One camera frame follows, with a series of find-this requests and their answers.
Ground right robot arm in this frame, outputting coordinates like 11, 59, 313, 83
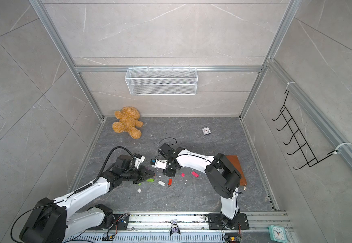
150, 143, 242, 223

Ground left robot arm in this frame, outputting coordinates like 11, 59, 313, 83
19, 155, 155, 243

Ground pink usb drive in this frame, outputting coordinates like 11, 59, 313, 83
191, 172, 199, 178

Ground small square clock face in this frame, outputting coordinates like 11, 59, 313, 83
202, 127, 211, 135

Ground brown teddy bear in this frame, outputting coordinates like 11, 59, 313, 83
112, 106, 144, 139

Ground small purple figurine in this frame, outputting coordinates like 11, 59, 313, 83
170, 219, 181, 236

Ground brown leather wallet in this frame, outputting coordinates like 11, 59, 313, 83
226, 155, 247, 191

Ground teal alarm clock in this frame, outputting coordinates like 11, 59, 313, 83
268, 225, 288, 243

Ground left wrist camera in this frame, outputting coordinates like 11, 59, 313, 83
133, 154, 145, 169

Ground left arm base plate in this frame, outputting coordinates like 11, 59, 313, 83
88, 213, 130, 230

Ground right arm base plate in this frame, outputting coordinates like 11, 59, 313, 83
206, 213, 250, 230

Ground white wire mesh basket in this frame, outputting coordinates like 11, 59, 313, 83
125, 67, 198, 96

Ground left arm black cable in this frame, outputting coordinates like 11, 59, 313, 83
10, 146, 134, 243

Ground black wire hook rack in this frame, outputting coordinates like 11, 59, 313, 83
271, 90, 338, 170

